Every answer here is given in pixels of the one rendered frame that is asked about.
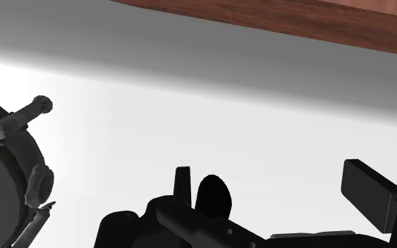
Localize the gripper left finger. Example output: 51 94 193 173
94 166 267 248

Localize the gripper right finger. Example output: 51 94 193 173
341 159 397 248

